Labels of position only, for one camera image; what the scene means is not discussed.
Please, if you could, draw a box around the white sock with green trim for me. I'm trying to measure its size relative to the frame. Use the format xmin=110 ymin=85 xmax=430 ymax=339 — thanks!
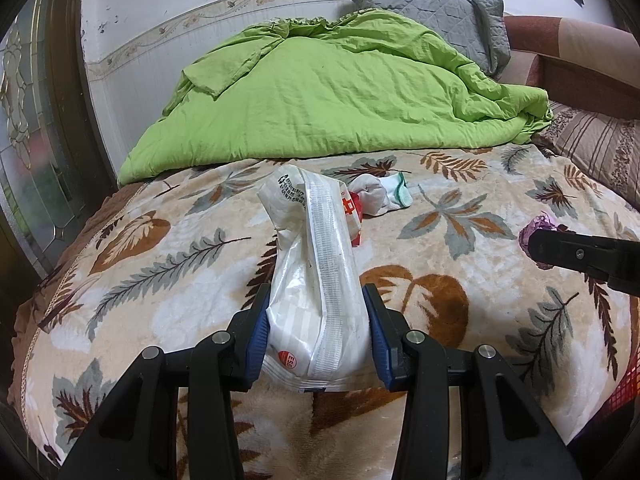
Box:
xmin=357 ymin=172 xmax=414 ymax=218

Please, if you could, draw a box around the green quilt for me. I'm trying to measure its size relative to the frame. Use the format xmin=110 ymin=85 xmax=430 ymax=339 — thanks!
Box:
xmin=117 ymin=10 xmax=553 ymax=186

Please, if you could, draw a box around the leaf-print blanket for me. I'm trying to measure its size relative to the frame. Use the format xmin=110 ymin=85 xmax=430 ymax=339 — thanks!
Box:
xmin=10 ymin=142 xmax=640 ymax=480

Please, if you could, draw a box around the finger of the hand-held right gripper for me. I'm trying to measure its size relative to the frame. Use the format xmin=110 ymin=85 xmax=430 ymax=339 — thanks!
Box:
xmin=529 ymin=229 xmax=640 ymax=291

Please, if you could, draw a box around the purple wrapper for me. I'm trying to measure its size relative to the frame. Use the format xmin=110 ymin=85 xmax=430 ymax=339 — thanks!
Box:
xmin=519 ymin=212 xmax=561 ymax=258

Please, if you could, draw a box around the grey quilted pillow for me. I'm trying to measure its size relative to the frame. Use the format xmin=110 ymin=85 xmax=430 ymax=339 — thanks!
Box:
xmin=347 ymin=0 xmax=511 ymax=78

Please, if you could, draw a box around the striped pillow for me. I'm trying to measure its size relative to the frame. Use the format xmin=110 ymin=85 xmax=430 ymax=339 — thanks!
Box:
xmin=540 ymin=102 xmax=640 ymax=206

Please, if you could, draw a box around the glass panel door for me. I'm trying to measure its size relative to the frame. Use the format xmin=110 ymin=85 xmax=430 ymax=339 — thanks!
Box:
xmin=0 ymin=0 xmax=118 ymax=281

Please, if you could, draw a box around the brown headboard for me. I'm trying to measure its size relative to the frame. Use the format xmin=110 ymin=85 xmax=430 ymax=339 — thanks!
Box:
xmin=502 ymin=15 xmax=640 ymax=118

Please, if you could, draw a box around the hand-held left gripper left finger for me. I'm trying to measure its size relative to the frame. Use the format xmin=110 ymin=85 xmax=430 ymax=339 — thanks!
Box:
xmin=57 ymin=284 xmax=271 ymax=480

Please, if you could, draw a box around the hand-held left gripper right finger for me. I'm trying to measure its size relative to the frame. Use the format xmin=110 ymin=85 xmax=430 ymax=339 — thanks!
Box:
xmin=364 ymin=284 xmax=583 ymax=480

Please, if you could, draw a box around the white plastic packet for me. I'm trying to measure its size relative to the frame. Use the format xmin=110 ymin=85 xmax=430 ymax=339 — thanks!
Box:
xmin=256 ymin=167 xmax=373 ymax=393

